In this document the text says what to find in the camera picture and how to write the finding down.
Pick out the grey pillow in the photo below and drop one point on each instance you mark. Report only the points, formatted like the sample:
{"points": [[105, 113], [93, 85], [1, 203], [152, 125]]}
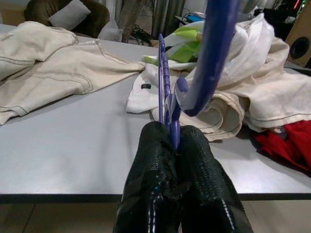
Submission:
{"points": [[69, 15]]}

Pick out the purple plastic hanger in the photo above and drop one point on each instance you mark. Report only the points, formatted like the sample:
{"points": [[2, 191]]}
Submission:
{"points": [[206, 60]]}

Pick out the green and white cloth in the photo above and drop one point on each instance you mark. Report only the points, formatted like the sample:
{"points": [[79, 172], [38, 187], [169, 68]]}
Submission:
{"points": [[187, 46]]}

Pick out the brown armchair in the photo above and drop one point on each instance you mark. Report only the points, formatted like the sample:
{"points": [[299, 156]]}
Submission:
{"points": [[97, 17]]}

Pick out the beige stitched garment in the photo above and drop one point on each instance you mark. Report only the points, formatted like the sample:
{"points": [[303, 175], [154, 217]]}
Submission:
{"points": [[267, 85], [60, 68]]}

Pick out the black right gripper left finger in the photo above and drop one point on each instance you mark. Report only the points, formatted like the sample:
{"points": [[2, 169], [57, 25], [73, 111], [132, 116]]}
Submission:
{"points": [[145, 184]]}

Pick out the red garment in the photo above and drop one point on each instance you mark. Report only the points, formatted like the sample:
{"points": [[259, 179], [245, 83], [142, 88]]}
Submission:
{"points": [[286, 145]]}

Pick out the grey curtain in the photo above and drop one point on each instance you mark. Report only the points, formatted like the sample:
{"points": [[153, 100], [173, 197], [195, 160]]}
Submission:
{"points": [[145, 14]]}

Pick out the wooden speaker box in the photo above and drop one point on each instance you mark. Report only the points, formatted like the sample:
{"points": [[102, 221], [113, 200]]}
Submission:
{"points": [[300, 46]]}

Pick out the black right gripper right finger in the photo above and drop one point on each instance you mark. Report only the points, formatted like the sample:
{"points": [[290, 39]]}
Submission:
{"points": [[206, 189]]}

